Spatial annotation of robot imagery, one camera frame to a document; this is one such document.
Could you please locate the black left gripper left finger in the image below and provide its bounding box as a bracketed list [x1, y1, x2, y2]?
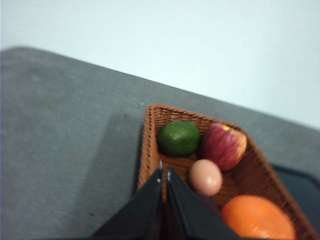
[91, 166, 165, 240]

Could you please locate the beige egg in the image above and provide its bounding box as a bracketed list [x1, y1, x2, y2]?
[189, 159, 223, 196]

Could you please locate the brown wicker basket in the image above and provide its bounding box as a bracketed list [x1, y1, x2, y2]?
[137, 104, 320, 240]

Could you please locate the orange fruit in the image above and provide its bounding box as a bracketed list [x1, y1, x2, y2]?
[222, 195, 297, 240]

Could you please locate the red apple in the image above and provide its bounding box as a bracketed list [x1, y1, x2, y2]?
[201, 123, 247, 171]

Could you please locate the green lime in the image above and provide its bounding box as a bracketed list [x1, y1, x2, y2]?
[157, 120, 201, 157]

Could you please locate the dark tray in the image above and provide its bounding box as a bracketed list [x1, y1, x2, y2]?
[271, 163, 320, 240]

